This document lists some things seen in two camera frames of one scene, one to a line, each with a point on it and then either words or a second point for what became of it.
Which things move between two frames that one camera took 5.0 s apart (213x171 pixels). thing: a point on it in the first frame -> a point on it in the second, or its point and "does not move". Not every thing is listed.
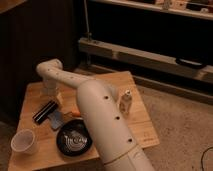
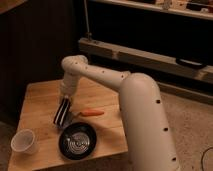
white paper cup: x=25 y=141 does not move
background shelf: x=194 y=8 does not move
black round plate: x=74 y=138 does not move
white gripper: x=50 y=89 -> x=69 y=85
